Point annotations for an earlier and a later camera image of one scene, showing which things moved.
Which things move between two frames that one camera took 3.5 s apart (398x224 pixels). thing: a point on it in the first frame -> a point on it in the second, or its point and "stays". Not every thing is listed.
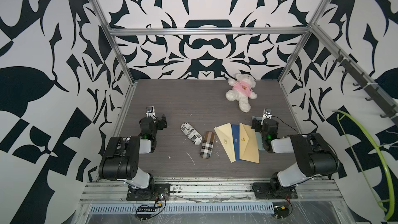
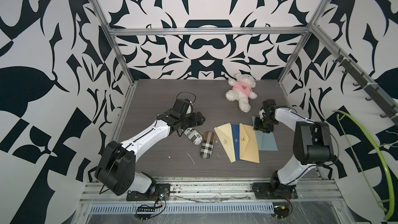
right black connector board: x=281 y=211 stays
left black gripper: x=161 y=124 -> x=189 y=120
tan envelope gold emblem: x=249 y=149 stays
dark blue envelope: x=236 y=140 stays
